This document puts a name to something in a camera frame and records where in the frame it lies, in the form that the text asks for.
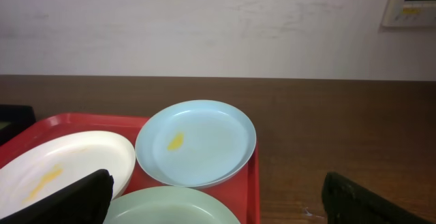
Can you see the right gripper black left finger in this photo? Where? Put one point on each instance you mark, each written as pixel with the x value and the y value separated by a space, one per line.
pixel 84 201

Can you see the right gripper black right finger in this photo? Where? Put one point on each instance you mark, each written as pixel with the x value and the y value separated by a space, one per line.
pixel 346 202

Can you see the white plate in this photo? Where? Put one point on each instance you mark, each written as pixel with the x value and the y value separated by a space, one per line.
pixel 53 165

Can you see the light green plate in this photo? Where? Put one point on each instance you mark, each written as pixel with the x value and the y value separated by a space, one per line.
pixel 168 205

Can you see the red plastic tray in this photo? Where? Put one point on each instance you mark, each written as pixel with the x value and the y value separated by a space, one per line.
pixel 241 193

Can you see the dark green tray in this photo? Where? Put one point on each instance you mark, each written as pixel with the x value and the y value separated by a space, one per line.
pixel 14 120

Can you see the light blue plate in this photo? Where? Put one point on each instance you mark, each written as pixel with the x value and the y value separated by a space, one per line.
pixel 196 144

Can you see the white wall panel device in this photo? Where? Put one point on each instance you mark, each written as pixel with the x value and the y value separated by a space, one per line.
pixel 409 13

